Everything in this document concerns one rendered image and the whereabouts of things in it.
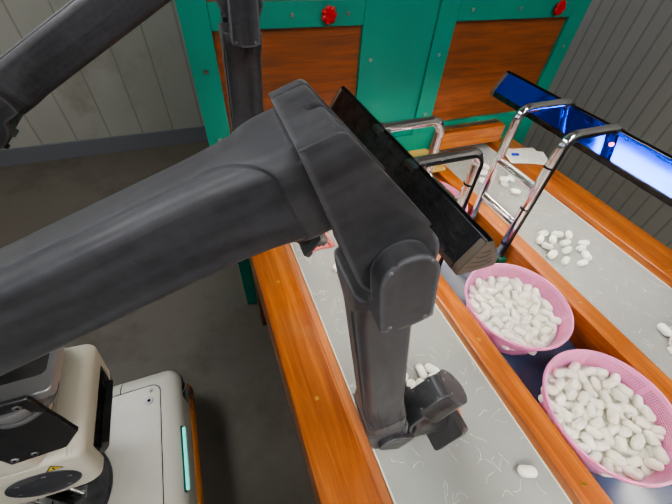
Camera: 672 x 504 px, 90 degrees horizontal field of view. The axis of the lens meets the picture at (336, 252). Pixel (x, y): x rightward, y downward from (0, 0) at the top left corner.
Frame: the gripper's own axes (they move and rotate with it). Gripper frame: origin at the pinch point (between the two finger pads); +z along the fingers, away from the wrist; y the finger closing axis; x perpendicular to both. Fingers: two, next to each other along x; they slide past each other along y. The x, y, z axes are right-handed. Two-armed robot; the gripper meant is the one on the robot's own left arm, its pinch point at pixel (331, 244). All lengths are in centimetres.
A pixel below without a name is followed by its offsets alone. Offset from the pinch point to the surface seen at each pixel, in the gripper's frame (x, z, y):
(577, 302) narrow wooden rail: -33, 45, -35
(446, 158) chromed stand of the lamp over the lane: -35.0, -5.8, -11.7
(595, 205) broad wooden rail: -60, 76, -6
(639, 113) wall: -115, 135, 39
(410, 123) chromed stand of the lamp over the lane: -35.2, -5.5, 3.4
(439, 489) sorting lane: 5, 4, -57
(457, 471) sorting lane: 2, 8, -56
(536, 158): -61, 78, 25
